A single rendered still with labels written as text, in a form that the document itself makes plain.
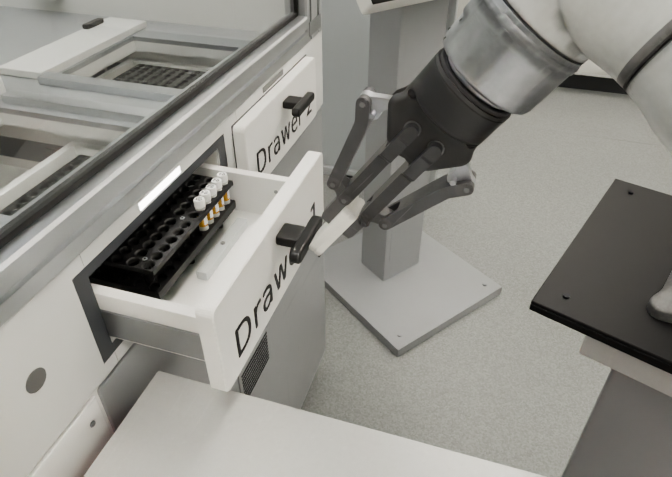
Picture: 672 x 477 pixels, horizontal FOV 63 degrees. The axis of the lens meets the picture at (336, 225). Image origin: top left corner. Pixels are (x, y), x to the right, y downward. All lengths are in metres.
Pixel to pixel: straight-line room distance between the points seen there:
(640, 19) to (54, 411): 0.54
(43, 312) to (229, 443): 0.22
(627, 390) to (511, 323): 1.00
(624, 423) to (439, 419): 0.74
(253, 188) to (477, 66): 0.39
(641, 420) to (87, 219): 0.72
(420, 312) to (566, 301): 1.03
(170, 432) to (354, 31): 1.76
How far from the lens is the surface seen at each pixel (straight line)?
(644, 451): 0.90
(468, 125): 0.43
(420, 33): 1.45
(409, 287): 1.80
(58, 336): 0.54
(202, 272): 0.63
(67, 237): 0.53
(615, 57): 0.38
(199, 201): 0.63
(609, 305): 0.75
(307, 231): 0.57
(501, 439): 1.54
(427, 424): 1.52
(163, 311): 0.53
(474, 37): 0.40
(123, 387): 0.66
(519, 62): 0.40
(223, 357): 0.51
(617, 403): 0.86
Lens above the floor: 1.25
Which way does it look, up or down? 36 degrees down
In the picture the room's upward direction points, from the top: straight up
